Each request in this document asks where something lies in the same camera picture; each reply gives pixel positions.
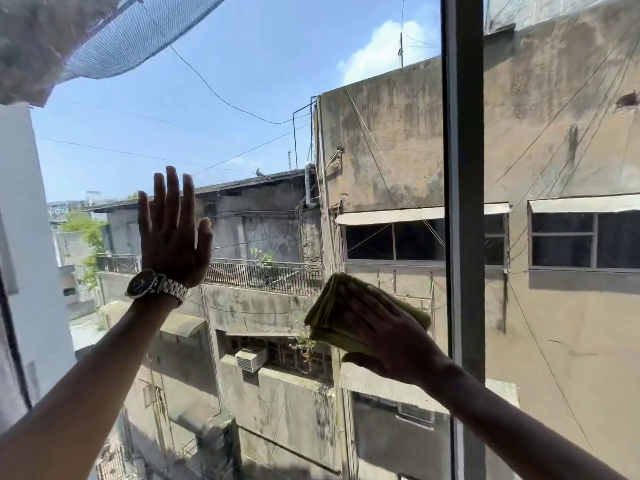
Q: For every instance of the person's right hand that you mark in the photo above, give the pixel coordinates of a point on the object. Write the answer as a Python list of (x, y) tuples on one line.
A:
[(395, 344)]

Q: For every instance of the person's left hand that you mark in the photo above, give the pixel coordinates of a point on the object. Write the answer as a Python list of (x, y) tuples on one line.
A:
[(172, 244)]

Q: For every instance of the person's left little finger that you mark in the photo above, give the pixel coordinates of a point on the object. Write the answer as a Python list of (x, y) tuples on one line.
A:
[(145, 217)]

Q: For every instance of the person's left thumb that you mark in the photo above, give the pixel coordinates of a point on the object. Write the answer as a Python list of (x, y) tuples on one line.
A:
[(205, 239)]

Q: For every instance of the person's left middle finger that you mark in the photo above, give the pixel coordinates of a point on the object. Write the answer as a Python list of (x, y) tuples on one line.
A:
[(173, 194)]

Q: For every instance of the person's right thumb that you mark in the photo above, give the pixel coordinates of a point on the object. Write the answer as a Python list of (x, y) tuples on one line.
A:
[(362, 360)]

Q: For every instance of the green cleaning cloth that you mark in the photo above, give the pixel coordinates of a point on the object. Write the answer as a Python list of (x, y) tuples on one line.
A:
[(322, 314)]

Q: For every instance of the person's right forearm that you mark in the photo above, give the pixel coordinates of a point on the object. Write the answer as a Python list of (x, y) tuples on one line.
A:
[(515, 424)]

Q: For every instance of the person's left forearm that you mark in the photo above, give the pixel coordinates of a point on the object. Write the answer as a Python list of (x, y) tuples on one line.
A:
[(85, 389)]

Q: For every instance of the green tree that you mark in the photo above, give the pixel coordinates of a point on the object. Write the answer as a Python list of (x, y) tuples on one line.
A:
[(87, 234)]

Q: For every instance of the metal balcony railing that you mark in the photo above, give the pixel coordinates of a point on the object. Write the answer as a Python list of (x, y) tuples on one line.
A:
[(260, 277)]

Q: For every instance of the silver metal wristwatch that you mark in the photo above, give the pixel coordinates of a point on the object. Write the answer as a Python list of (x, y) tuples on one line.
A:
[(157, 287)]

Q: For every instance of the white air conditioner unit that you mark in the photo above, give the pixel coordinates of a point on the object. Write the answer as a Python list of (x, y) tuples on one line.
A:
[(250, 359)]

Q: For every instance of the grey drain pipe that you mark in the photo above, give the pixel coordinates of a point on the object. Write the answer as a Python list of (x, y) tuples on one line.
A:
[(310, 187)]

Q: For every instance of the wide building window with awning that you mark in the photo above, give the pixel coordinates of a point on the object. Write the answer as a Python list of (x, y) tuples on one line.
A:
[(390, 239)]

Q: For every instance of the blue mesh netting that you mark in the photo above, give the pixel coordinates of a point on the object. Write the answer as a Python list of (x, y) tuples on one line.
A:
[(145, 34)]

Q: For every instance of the concrete overhang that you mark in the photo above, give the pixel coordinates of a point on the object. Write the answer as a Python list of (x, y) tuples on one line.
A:
[(40, 39)]

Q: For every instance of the grey window mullion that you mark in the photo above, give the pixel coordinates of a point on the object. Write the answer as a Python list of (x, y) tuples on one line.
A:
[(464, 144)]

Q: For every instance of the small building window with awning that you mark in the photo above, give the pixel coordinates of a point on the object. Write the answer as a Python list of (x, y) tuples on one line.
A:
[(585, 239)]

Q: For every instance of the rooftop antenna mast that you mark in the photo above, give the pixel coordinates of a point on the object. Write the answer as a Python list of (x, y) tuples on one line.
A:
[(400, 39)]

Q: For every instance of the white window frame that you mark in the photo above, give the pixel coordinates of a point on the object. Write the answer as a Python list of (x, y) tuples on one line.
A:
[(35, 254)]

